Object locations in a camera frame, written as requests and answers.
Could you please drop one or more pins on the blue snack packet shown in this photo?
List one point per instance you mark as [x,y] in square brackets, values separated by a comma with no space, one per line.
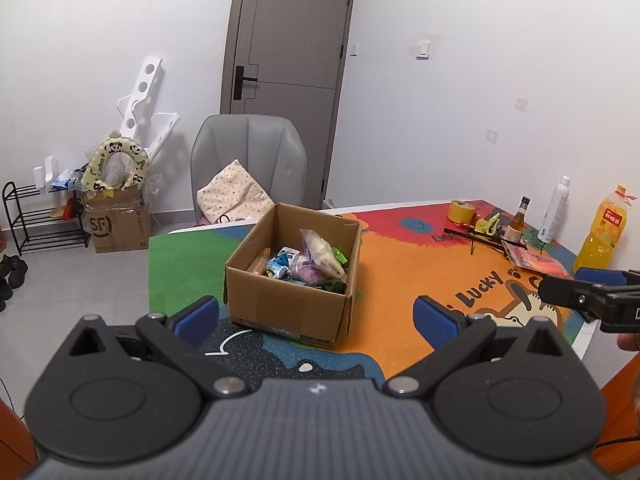
[280,262]

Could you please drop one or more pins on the green white snack packet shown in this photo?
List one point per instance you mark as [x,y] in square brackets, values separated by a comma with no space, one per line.
[340,255]

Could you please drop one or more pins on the orange juice bottle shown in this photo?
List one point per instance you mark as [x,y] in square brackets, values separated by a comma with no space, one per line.
[600,240]

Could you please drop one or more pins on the dotted cream cushion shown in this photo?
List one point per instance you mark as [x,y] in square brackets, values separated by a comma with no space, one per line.
[230,195]

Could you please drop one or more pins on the blue white plastic bag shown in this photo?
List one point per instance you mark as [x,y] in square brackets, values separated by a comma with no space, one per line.
[62,180]

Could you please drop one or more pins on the black folding stand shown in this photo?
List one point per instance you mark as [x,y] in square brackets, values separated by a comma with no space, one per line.
[460,234]

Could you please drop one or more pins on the red clear plastic bag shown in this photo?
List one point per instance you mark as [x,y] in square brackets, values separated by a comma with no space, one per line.
[540,262]

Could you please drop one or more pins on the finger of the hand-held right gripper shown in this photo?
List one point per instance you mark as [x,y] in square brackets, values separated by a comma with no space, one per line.
[600,277]
[570,294]

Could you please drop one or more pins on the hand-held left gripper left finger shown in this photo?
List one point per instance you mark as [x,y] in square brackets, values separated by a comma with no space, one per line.
[197,317]

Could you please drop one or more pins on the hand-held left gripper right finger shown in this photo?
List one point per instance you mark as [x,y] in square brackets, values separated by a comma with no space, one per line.
[435,322]

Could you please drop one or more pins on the person's right hand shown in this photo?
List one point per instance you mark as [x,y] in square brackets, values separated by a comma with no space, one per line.
[629,343]

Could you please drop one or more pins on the dark green snack packet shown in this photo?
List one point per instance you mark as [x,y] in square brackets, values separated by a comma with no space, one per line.
[335,286]

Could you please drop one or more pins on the purple roll cake packet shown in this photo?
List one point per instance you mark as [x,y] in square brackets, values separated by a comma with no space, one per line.
[320,250]

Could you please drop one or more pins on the cartoon cat table mat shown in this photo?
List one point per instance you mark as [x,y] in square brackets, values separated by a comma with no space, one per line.
[390,280]

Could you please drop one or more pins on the purple round bun packet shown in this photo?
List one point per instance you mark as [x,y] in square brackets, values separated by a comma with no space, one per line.
[307,275]

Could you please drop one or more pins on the white wall socket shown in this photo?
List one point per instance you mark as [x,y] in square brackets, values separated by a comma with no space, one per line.
[521,105]
[492,136]

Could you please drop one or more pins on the brown glass bottle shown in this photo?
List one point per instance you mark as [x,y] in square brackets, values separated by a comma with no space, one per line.
[515,230]

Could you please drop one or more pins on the white plastic rack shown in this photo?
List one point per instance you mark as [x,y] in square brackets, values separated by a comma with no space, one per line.
[145,80]

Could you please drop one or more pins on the white wall device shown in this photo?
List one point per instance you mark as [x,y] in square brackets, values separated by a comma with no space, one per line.
[424,46]

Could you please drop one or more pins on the grey door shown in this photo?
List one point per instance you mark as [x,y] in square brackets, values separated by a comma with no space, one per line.
[290,35]

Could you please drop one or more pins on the grey chair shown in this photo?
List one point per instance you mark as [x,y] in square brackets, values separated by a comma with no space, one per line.
[250,150]

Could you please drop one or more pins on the white spray bottle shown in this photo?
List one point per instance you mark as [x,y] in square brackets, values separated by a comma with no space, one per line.
[552,210]

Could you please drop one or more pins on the printed brown cardboard box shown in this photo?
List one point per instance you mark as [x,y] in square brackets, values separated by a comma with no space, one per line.
[120,230]

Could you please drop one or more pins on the black shoe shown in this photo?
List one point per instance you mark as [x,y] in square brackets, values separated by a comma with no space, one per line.
[3,295]
[12,267]

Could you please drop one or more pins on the yellow tape roll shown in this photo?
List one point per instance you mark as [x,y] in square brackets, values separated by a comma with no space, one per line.
[460,212]

